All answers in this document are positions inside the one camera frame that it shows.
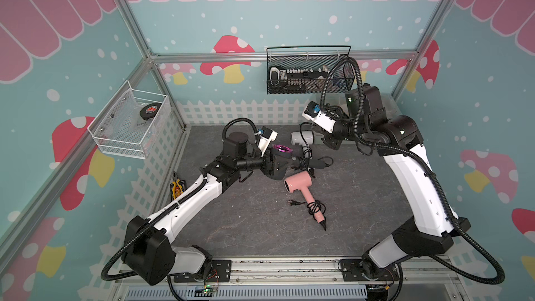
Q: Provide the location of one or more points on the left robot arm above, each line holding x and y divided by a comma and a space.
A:
149, 251

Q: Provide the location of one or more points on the black red tape measure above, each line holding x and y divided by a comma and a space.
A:
150, 111

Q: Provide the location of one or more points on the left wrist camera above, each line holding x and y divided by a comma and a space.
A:
266, 136

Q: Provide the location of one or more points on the white hair dryer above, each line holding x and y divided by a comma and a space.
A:
302, 138

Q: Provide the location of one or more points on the white wire mesh basket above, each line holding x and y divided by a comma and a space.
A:
118, 130

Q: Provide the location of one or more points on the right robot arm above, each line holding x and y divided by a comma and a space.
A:
433, 225

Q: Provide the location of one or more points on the black white power strip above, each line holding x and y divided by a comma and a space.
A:
296, 79

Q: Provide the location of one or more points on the green clear storage box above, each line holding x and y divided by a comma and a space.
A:
315, 135

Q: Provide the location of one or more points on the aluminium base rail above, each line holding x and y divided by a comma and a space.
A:
307, 278

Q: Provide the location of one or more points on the black hair dryer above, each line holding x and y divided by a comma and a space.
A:
279, 159

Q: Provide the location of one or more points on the black wire mesh basket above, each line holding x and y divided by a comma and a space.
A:
314, 57

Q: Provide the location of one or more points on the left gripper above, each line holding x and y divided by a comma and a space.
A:
267, 169

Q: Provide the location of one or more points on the yellow black pliers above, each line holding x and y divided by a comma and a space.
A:
177, 186

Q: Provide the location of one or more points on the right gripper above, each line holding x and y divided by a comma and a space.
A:
331, 141

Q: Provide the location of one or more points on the pink hair dryer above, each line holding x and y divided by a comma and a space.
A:
301, 182

